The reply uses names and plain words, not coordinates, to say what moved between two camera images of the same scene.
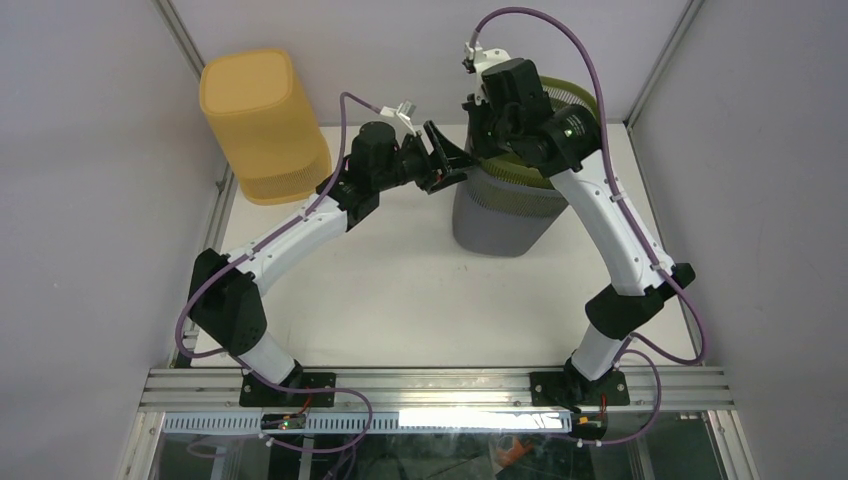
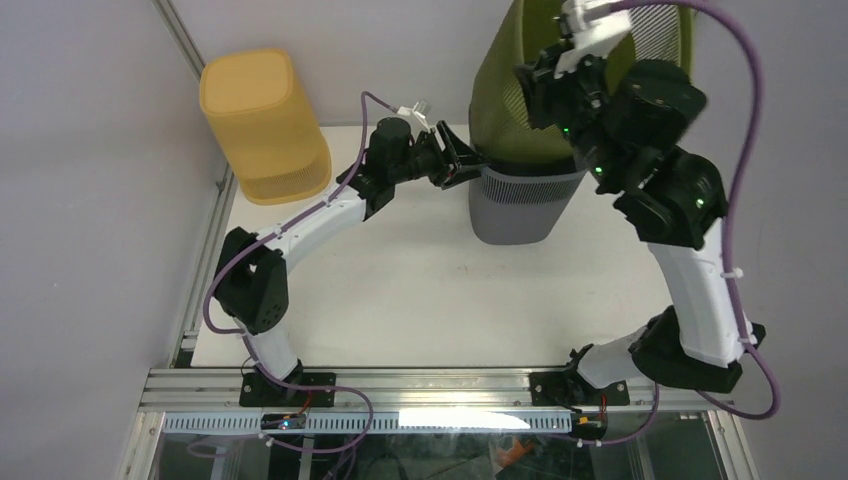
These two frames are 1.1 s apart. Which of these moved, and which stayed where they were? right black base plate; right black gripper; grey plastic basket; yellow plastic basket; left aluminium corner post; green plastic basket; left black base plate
Moved: grey plastic basket; right black gripper; green plastic basket
Stayed: yellow plastic basket; right black base plate; left aluminium corner post; left black base plate
